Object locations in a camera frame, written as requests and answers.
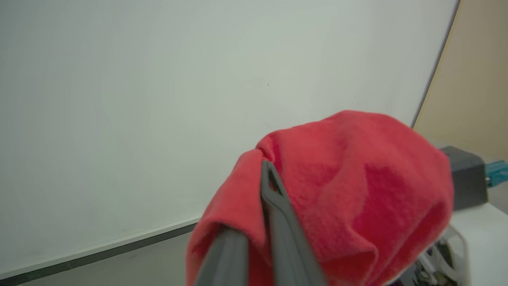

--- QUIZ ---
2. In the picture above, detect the black box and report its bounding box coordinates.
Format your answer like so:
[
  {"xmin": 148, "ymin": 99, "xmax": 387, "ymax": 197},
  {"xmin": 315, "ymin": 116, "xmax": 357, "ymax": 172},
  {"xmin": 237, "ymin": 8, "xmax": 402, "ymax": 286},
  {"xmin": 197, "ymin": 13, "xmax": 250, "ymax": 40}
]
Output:
[{"xmin": 439, "ymin": 146, "xmax": 489, "ymax": 211}]

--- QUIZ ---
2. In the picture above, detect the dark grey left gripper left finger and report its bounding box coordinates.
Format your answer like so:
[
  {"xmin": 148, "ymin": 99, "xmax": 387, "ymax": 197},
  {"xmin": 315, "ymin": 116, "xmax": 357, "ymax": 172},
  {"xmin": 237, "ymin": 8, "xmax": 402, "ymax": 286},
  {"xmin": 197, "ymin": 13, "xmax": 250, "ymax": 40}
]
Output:
[{"xmin": 194, "ymin": 227, "xmax": 249, "ymax": 286}]

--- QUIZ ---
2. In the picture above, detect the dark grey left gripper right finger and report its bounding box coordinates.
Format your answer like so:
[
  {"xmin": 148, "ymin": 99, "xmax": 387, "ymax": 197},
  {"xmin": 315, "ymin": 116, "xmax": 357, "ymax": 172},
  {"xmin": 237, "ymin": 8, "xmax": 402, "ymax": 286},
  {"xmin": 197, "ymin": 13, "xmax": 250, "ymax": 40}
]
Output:
[{"xmin": 260, "ymin": 160, "xmax": 328, "ymax": 286}]

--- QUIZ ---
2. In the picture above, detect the teal plastic object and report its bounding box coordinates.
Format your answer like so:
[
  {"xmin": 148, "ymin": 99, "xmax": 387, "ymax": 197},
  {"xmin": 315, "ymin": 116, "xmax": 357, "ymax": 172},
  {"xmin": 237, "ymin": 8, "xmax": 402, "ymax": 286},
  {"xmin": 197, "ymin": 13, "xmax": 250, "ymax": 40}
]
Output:
[{"xmin": 486, "ymin": 160, "xmax": 508, "ymax": 187}]

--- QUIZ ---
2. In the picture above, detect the dark grey skirting board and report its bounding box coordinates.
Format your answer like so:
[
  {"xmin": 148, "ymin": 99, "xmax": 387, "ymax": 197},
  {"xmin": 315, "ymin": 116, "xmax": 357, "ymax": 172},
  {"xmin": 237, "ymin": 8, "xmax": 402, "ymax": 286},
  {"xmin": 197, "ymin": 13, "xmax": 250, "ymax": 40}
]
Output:
[{"xmin": 0, "ymin": 222, "xmax": 199, "ymax": 286}]

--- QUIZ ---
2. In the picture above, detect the clear plastic cover with cables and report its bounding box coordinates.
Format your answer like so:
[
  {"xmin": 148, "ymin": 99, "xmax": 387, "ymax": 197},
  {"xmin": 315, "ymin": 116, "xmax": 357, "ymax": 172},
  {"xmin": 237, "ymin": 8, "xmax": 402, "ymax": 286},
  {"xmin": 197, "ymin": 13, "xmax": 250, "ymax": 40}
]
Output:
[{"xmin": 391, "ymin": 225, "xmax": 471, "ymax": 286}]

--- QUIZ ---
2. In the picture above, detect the red fleece garment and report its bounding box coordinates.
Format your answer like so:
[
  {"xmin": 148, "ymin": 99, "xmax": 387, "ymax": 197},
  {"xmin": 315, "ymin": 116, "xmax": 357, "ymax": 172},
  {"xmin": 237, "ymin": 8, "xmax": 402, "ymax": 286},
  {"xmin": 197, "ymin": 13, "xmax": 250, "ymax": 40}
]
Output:
[{"xmin": 185, "ymin": 110, "xmax": 455, "ymax": 286}]

